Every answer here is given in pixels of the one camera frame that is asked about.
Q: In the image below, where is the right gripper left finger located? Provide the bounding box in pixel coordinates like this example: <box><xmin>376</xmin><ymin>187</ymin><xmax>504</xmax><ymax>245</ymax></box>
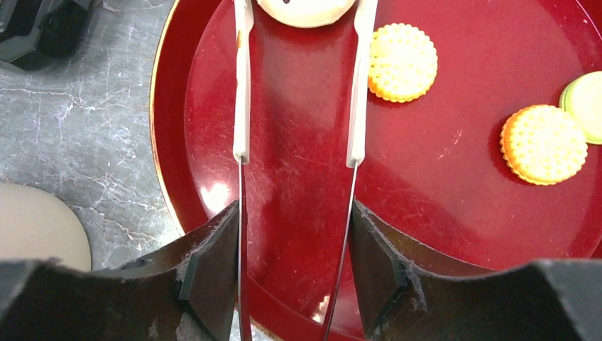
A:
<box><xmin>1</xmin><ymin>202</ymin><xmax>239</xmax><ymax>340</ymax></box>

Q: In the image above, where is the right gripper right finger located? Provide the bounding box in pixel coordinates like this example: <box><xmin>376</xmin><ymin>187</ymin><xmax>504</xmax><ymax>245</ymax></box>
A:
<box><xmin>349</xmin><ymin>201</ymin><xmax>601</xmax><ymax>340</ymax></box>

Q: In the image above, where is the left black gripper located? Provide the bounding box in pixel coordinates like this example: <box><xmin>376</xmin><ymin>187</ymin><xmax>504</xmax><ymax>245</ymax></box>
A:
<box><xmin>1</xmin><ymin>0</ymin><xmax>92</xmax><ymax>72</ymax></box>

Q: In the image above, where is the pink beige mug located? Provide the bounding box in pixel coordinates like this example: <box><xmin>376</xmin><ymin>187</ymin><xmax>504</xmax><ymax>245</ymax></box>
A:
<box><xmin>1</xmin><ymin>183</ymin><xmax>92</xmax><ymax>271</ymax></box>

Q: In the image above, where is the orange macaron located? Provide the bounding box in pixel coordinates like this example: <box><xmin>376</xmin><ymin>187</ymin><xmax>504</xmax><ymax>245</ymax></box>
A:
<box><xmin>499</xmin><ymin>104</ymin><xmax>588</xmax><ymax>185</ymax></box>
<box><xmin>368</xmin><ymin>23</ymin><xmax>439</xmax><ymax>103</ymax></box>

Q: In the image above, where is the white sprinkled donut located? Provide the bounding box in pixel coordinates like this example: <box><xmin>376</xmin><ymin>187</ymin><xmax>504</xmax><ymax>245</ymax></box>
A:
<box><xmin>257</xmin><ymin>0</ymin><xmax>356</xmax><ymax>28</ymax></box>

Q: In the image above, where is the green macaron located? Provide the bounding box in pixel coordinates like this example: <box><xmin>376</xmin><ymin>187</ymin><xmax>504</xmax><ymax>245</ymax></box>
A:
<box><xmin>559</xmin><ymin>70</ymin><xmax>601</xmax><ymax>145</ymax></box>

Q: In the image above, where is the red round tray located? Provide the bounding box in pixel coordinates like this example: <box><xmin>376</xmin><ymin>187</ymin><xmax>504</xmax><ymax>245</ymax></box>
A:
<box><xmin>148</xmin><ymin>0</ymin><xmax>602</xmax><ymax>341</ymax></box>

